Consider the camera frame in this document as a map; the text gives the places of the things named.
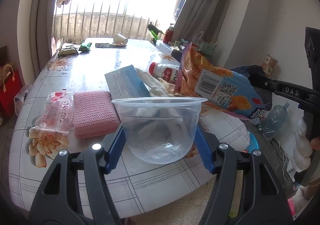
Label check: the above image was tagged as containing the clear plastic bowl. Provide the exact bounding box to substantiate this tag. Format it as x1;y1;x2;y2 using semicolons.
112;97;206;165

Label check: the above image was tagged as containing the blue white carton box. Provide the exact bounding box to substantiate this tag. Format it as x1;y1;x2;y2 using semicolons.
105;65;150;100

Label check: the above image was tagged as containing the clear red flower plastic bag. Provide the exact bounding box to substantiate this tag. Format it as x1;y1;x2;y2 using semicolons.
32;90;74;134

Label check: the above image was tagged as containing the orange blue snack bag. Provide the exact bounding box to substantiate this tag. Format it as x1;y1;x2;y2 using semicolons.
174;45;272;120

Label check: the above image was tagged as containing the white cloth rag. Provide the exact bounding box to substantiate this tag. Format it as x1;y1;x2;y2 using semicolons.
136;68;175;97

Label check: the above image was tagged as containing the white yogurt bottle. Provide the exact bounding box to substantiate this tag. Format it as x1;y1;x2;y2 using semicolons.
149;62;179;84

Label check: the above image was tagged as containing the blue plastic trash basket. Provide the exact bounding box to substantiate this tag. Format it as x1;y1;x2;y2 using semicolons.
244;131;260;153

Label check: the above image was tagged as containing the right gloved hand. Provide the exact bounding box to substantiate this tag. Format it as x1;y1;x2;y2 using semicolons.
291;118;319;173

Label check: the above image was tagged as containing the water jug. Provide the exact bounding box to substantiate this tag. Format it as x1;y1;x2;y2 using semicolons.
261;102;290;140

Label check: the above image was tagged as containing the pink knitted sponge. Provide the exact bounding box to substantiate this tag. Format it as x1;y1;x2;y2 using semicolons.
74;91;120;139

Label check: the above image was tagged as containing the patterned roll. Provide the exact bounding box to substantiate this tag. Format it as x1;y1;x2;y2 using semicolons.
261;54;278;77

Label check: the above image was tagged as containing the dark side cabinet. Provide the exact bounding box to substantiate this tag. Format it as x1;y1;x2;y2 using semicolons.
156;40;190;62

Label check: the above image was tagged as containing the green plastic basket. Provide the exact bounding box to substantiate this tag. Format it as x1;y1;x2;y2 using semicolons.
199;42;216;56

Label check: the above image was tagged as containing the small white box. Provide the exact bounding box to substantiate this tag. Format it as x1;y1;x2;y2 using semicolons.
95;43;110;48

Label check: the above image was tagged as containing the white plastic shopping bag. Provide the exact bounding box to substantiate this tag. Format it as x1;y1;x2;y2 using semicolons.
14;84;32;116

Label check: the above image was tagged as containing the white paper cup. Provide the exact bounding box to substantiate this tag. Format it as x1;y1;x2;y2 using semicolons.
113;33;128;45

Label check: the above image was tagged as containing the pale green snack packet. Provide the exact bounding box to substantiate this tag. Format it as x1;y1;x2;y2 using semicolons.
57;43;79;57

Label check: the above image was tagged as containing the red paper bag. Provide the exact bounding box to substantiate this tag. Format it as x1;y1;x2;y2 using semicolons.
0;64;22;118

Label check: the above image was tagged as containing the window railing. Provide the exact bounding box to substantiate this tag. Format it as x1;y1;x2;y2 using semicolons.
52;1;161;44

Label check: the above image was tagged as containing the right grey curtain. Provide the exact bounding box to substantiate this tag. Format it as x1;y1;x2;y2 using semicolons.
172;0;231;43

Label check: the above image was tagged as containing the grey curtain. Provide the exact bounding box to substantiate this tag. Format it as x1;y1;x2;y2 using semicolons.
172;0;231;43
30;0;56;76

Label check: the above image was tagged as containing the left grey curtain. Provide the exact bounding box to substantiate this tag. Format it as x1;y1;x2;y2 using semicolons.
30;0;56;76

